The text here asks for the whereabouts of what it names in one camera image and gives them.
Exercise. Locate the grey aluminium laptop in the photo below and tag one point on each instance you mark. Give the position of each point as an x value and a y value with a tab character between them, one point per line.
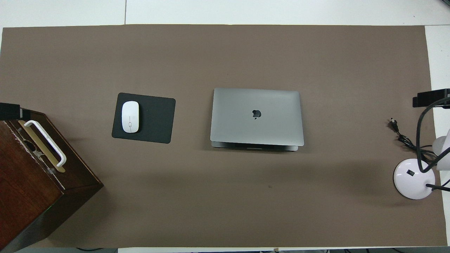
274	119

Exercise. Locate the white desk lamp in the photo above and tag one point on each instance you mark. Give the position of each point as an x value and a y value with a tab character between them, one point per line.
411	179

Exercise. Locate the dark brown wooden box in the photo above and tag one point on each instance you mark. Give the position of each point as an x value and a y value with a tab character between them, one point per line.
28	196

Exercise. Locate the white computer mouse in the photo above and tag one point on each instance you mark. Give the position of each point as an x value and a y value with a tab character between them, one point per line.
130	117

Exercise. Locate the black mouse pad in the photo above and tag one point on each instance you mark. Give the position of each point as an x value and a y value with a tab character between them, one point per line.
154	119

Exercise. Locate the brown table mat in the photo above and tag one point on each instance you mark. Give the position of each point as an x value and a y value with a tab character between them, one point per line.
246	196

